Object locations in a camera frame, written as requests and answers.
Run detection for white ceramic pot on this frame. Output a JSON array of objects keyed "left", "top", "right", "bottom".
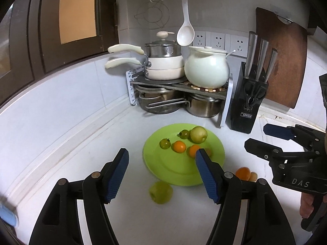
[{"left": 184, "top": 45, "right": 237, "bottom": 88}]

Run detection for wire trivet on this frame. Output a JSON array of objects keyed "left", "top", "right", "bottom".
[{"left": 134, "top": 0, "right": 170, "bottom": 30}]

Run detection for orange tomato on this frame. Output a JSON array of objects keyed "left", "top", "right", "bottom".
[
  {"left": 235, "top": 167, "right": 251, "bottom": 182},
  {"left": 187, "top": 144, "right": 201, "bottom": 158},
  {"left": 171, "top": 140, "right": 186, "bottom": 154}
]

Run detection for person's right hand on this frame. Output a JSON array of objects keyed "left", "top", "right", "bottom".
[{"left": 299, "top": 191, "right": 317, "bottom": 218}]

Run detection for steel handled knife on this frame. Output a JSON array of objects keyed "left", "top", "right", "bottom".
[
  {"left": 255, "top": 39, "right": 269, "bottom": 82},
  {"left": 246, "top": 31, "right": 258, "bottom": 78},
  {"left": 264, "top": 48, "right": 278, "bottom": 83}
]

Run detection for grey corner shelf rack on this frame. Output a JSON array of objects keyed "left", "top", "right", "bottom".
[{"left": 125, "top": 65, "right": 233, "bottom": 128}]

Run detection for small green apple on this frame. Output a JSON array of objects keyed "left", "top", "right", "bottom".
[{"left": 149, "top": 181, "right": 174, "bottom": 205}]

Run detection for wooden bead trivet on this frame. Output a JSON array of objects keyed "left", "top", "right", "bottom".
[{"left": 184, "top": 80, "right": 228, "bottom": 94}]

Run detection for steel pot with lid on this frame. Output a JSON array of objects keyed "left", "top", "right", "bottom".
[{"left": 144, "top": 31, "right": 183, "bottom": 58}]

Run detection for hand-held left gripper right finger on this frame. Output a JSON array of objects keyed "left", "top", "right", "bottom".
[{"left": 195, "top": 148, "right": 297, "bottom": 245}]

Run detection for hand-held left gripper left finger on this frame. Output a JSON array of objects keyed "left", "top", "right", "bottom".
[{"left": 29, "top": 147, "right": 129, "bottom": 245}]

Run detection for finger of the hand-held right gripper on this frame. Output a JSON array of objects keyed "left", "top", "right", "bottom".
[
  {"left": 244, "top": 138, "right": 287, "bottom": 164},
  {"left": 263, "top": 123, "right": 327, "bottom": 155}
]

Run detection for dark brown wooden cabinet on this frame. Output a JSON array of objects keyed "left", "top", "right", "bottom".
[{"left": 0, "top": 0, "right": 119, "bottom": 102}]

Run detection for black kitchen scissors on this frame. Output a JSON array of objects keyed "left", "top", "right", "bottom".
[{"left": 244, "top": 82, "right": 266, "bottom": 110}]

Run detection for green plate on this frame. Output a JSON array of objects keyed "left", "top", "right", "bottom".
[{"left": 142, "top": 123, "right": 225, "bottom": 187}]

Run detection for white wall socket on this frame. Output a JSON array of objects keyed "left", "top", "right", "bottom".
[
  {"left": 230, "top": 34, "right": 249, "bottom": 57},
  {"left": 211, "top": 32, "right": 230, "bottom": 49},
  {"left": 192, "top": 31, "right": 211, "bottom": 48}
]

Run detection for brown wooden cutting board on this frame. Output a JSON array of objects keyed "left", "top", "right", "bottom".
[{"left": 255, "top": 7, "right": 308, "bottom": 109}]

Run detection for black knife block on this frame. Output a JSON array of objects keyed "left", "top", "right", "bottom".
[{"left": 227, "top": 62, "right": 269, "bottom": 134}]

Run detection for white ladle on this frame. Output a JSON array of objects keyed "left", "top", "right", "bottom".
[{"left": 177, "top": 0, "right": 196, "bottom": 47}]

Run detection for large yellow-green apple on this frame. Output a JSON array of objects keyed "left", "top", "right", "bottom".
[{"left": 189, "top": 126, "right": 208, "bottom": 144}]

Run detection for white pan cream handle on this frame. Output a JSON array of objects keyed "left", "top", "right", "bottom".
[
  {"left": 104, "top": 57, "right": 186, "bottom": 80},
  {"left": 107, "top": 44, "right": 185, "bottom": 70}
]

